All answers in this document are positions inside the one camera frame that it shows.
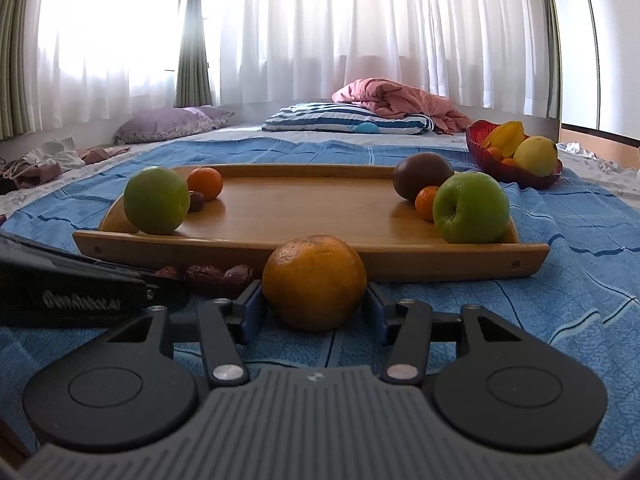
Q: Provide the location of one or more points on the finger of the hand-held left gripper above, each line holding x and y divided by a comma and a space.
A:
167, 292

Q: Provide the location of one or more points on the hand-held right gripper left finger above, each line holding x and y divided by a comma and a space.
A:
247, 310

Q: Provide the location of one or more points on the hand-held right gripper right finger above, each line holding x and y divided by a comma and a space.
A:
379, 312

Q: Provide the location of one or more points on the large orange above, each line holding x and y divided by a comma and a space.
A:
314, 282

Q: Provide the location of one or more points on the small green apple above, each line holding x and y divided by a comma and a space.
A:
156, 201

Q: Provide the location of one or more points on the small tangerine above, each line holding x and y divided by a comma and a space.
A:
425, 205
205, 182

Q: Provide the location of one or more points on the wooden tray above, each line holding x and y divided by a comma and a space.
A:
310, 210

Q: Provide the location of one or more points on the large green apple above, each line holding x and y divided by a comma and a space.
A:
472, 207

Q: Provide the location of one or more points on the dark purple plum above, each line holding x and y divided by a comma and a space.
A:
420, 175

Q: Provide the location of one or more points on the pink cloth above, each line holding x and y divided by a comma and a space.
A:
102, 153

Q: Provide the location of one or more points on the purple pillow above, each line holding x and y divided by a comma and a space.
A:
165, 124

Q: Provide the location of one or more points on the small light blue object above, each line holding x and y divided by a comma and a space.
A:
369, 127

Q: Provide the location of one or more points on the red glass bowl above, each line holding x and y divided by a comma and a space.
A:
505, 176

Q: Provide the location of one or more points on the tiny orange kumquat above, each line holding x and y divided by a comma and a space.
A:
494, 153
508, 162

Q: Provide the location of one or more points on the blue patterned bedsheet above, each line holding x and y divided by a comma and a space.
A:
575, 285

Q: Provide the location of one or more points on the blue white striped pillow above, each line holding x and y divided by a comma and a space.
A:
320, 117

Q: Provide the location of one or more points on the pink blanket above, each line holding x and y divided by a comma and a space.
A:
400, 100

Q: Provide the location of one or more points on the yellow star fruit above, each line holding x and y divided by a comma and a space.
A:
507, 136

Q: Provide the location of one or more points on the yellow pear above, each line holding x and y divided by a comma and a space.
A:
536, 156

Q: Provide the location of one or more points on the grey green curtain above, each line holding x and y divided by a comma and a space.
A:
20, 50
195, 50

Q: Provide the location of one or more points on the small white crumpled cloth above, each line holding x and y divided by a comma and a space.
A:
570, 147

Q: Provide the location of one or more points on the white sheer curtain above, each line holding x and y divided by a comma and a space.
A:
325, 20

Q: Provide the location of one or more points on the white wardrobe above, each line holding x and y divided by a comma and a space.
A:
615, 60

